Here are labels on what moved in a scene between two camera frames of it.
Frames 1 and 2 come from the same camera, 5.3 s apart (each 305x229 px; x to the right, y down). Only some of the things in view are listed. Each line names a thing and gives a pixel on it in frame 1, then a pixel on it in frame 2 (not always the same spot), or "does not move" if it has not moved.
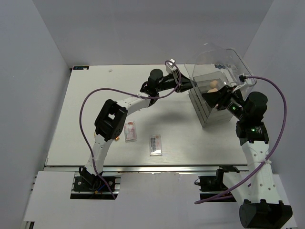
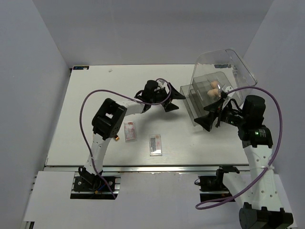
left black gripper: (184, 84) -> (172, 94)
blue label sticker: (80, 67) does not move
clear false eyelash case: (155, 142) does not move
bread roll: (214, 90) does not move
